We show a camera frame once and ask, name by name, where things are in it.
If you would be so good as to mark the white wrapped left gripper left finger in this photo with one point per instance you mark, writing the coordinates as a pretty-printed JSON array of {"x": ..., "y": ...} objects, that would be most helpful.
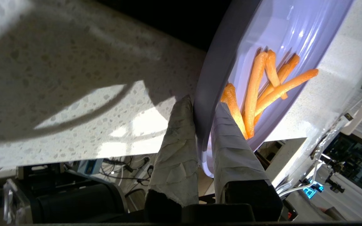
[{"x": 178, "y": 163}]

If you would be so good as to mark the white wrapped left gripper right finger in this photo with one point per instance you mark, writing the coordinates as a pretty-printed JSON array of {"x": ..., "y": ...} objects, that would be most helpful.
[{"x": 234, "y": 166}]

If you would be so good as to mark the lilac round plate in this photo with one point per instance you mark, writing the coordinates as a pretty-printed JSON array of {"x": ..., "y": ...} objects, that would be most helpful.
[{"x": 294, "y": 31}]

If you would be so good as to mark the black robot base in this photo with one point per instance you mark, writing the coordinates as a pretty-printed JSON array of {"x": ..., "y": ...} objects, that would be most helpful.
[{"x": 74, "y": 201}]

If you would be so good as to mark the orange french fry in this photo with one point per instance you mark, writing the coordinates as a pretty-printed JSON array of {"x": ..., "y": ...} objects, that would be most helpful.
[
  {"x": 287, "y": 86},
  {"x": 231, "y": 100},
  {"x": 272, "y": 69},
  {"x": 255, "y": 84},
  {"x": 289, "y": 64}
]

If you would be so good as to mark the cyan lit device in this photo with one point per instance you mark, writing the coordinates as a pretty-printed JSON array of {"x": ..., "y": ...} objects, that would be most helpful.
[{"x": 309, "y": 190}]

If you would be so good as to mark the black induction cooktop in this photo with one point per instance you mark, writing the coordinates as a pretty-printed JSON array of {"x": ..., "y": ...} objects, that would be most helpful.
[{"x": 168, "y": 18}]

